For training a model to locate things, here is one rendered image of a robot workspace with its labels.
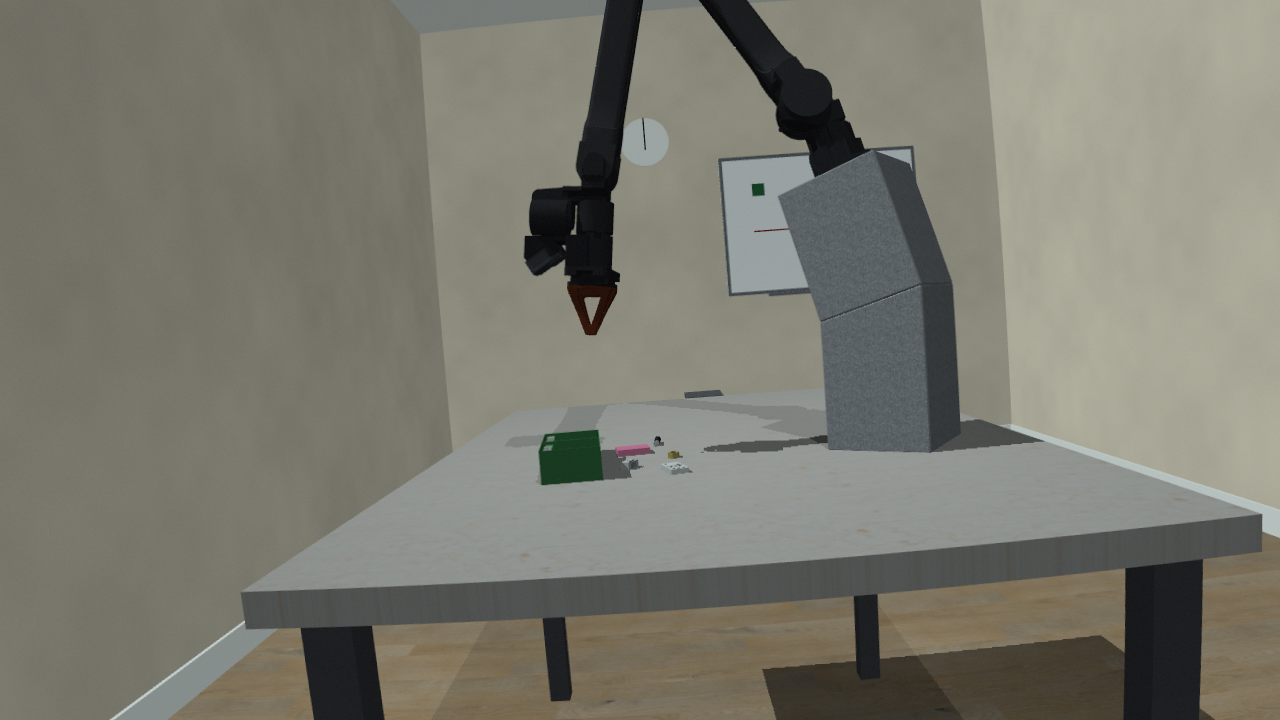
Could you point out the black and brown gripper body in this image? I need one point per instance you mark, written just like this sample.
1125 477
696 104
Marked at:
600 254

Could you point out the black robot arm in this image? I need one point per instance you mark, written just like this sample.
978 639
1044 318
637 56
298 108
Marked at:
805 101

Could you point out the green rack of bins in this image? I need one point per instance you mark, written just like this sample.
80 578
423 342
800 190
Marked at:
570 457

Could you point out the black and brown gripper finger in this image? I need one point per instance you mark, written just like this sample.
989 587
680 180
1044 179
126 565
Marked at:
575 291
614 292

